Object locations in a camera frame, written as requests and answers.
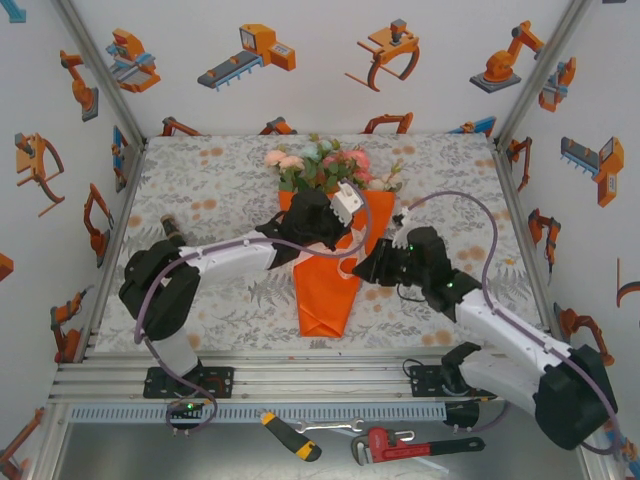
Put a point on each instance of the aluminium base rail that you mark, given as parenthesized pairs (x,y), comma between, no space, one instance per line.
(320,385)

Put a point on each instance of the aluminium side rail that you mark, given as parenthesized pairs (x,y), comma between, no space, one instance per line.
(515,200)
(129,192)

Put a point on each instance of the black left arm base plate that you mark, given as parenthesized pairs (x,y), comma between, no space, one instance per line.
(220,382)

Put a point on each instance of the orange wrapping paper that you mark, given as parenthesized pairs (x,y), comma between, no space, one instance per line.
(325,300)

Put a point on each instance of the small black circuit board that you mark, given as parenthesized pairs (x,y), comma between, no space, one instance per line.
(186,410)

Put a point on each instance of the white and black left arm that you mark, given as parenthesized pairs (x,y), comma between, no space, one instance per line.
(225,255)

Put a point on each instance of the artificial flower bouquet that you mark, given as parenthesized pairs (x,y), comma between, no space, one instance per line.
(325,165)

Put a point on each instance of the aluminium frame post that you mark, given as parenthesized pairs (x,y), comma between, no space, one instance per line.
(99,67)
(545,67)

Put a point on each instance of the red pipe wrench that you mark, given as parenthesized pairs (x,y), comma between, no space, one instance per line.
(400,447)

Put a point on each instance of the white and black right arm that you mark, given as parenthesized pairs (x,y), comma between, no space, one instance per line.
(510,330)

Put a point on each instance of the floral print tablecloth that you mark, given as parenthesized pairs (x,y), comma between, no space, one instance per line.
(225,320)

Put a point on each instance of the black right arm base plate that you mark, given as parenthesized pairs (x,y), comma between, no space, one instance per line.
(422,380)

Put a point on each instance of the silver open-end wrench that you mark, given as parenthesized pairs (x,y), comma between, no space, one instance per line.
(325,426)

